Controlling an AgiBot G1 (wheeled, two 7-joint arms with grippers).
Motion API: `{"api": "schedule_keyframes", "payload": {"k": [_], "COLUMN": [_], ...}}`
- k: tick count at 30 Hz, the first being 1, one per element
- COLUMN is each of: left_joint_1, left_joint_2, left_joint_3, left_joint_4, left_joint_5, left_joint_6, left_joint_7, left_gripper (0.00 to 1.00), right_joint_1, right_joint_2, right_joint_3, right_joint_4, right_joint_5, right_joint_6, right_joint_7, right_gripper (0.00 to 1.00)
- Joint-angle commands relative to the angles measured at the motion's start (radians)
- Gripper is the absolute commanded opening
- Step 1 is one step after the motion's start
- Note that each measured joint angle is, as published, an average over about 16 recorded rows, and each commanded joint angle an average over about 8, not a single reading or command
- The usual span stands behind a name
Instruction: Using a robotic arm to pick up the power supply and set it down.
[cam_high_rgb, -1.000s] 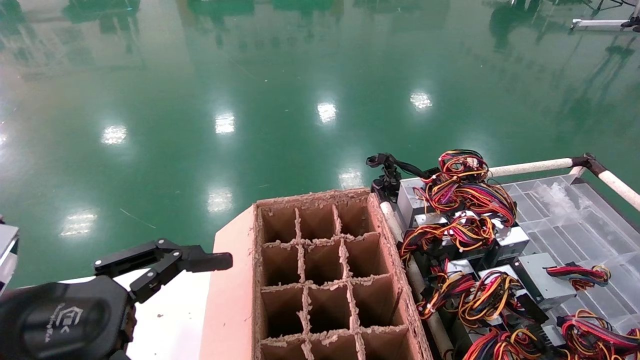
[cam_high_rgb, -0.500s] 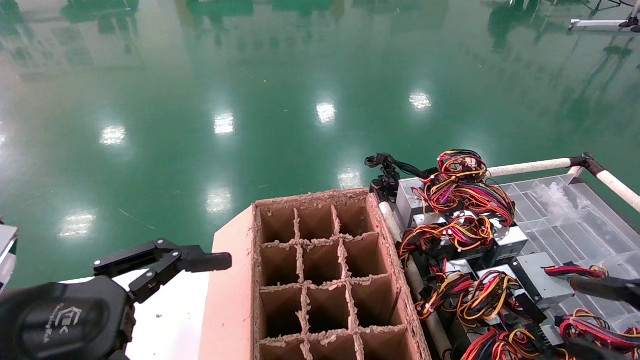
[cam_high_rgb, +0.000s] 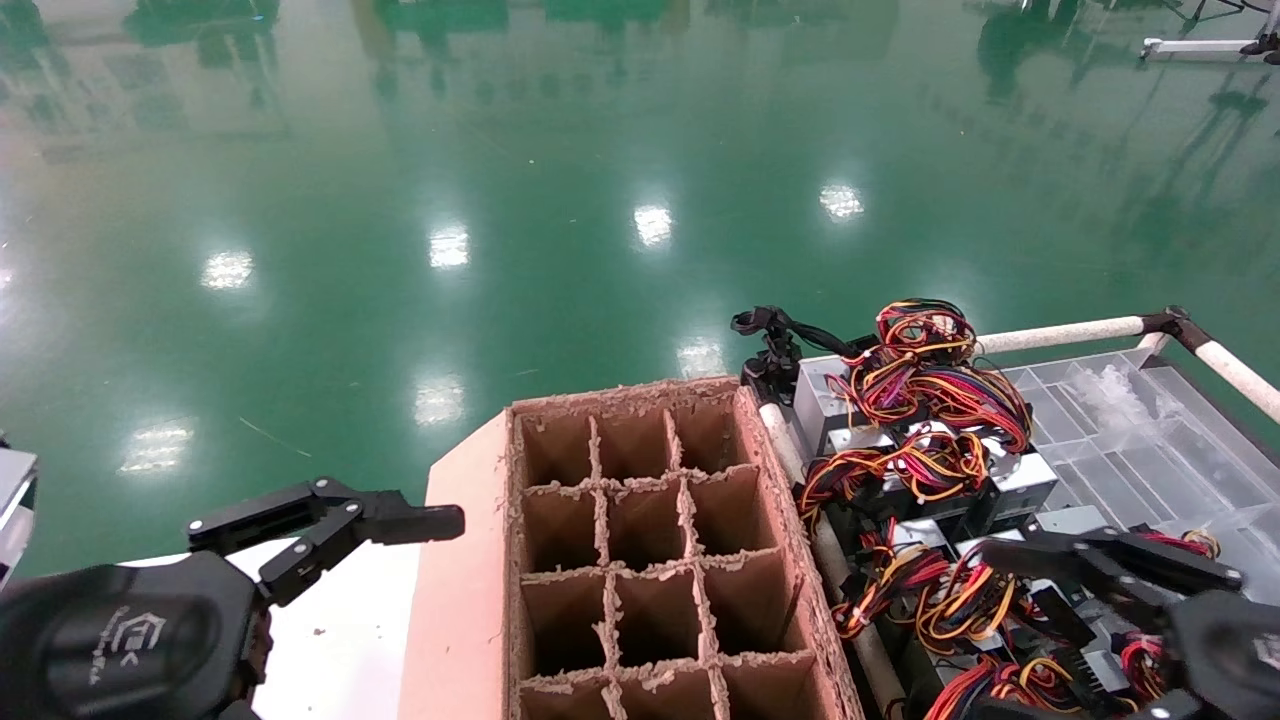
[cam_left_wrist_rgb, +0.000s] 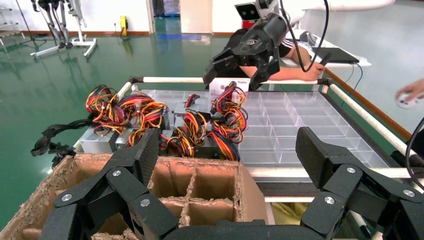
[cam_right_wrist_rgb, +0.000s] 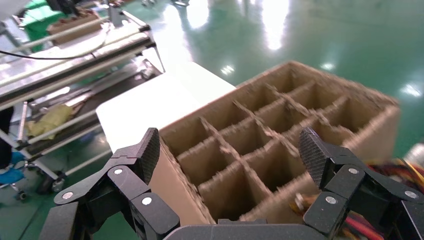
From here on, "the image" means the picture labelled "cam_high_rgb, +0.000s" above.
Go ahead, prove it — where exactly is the black cable bundle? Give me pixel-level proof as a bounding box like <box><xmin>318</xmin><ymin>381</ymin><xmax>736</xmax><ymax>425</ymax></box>
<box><xmin>730</xmin><ymin>305</ymin><xmax>876</xmax><ymax>406</ymax></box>

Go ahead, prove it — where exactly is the flat grey power supply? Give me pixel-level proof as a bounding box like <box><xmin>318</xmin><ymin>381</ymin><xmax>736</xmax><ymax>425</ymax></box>
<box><xmin>1035</xmin><ymin>503</ymin><xmax>1113</xmax><ymax>541</ymax></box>

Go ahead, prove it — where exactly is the brown cardboard box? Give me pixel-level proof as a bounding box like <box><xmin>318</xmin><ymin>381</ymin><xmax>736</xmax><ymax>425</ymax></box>
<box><xmin>395</xmin><ymin>375</ymin><xmax>863</xmax><ymax>720</ymax></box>

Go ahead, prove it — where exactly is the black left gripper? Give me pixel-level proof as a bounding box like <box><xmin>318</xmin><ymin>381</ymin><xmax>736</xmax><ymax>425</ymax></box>
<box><xmin>0</xmin><ymin>553</ymin><xmax>273</xmax><ymax>720</ymax></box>

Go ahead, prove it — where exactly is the white silver power supply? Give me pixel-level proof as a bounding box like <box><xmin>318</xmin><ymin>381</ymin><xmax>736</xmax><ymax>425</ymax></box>
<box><xmin>825</xmin><ymin>420</ymin><xmax>1059</xmax><ymax>521</ymax></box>

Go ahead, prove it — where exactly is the cardboard divider grid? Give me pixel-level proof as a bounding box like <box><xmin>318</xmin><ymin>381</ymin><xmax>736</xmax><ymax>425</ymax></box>
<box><xmin>515</xmin><ymin>410</ymin><xmax>801</xmax><ymax>720</ymax></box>

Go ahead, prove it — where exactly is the grey metal power supply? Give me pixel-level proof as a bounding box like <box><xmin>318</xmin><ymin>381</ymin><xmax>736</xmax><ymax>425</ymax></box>
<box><xmin>793</xmin><ymin>353</ymin><xmax>876</xmax><ymax>456</ymax></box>

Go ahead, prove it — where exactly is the red black cable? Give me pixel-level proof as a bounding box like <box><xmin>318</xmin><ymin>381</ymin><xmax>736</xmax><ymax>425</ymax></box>
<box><xmin>1135</xmin><ymin>527</ymin><xmax>1223</xmax><ymax>561</ymax></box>

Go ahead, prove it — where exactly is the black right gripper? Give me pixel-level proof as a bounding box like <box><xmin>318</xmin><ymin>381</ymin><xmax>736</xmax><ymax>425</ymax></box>
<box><xmin>958</xmin><ymin>527</ymin><xmax>1280</xmax><ymax>720</ymax></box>

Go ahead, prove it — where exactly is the white metal frame bar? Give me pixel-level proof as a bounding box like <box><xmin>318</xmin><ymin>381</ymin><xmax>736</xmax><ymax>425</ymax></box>
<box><xmin>1140</xmin><ymin>36</ymin><xmax>1280</xmax><ymax>63</ymax></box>

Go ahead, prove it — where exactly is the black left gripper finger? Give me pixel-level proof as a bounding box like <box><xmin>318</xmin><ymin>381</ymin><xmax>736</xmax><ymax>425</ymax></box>
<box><xmin>184</xmin><ymin>478</ymin><xmax>467</xmax><ymax>609</ymax></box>

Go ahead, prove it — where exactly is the orange black wire bundle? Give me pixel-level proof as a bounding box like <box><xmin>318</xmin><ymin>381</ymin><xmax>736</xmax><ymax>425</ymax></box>
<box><xmin>833</xmin><ymin>520</ymin><xmax>1021</xmax><ymax>656</ymax></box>

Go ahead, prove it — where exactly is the silver power supply under wires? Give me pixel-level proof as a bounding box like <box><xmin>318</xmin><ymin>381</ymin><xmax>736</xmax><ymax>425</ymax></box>
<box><xmin>885</xmin><ymin>518</ymin><xmax>1101</xmax><ymax>651</ymax></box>

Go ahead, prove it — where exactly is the orange yellow wire bundle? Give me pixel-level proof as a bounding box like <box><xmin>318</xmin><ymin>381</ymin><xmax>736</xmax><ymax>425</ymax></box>
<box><xmin>797</xmin><ymin>428</ymin><xmax>993</xmax><ymax>501</ymax></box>

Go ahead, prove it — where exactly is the red yellow wire bundle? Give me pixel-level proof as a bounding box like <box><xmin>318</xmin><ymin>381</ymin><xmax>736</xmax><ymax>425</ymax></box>
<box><xmin>925</xmin><ymin>655</ymin><xmax>1111</xmax><ymax>720</ymax></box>

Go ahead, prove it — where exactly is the large multicoloured wire bundle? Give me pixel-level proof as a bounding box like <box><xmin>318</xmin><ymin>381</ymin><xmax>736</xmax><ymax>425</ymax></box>
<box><xmin>840</xmin><ymin>297</ymin><xmax>1034</xmax><ymax>456</ymax></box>

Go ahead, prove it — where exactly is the clear plastic compartment tray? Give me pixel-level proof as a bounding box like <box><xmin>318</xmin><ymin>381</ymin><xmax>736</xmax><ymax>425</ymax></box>
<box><xmin>1000</xmin><ymin>348</ymin><xmax>1280</xmax><ymax>606</ymax></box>

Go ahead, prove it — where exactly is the black rail corner clamp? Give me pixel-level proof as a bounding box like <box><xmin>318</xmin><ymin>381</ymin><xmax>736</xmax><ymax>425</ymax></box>
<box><xmin>1140</xmin><ymin>305</ymin><xmax>1216</xmax><ymax>353</ymax></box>

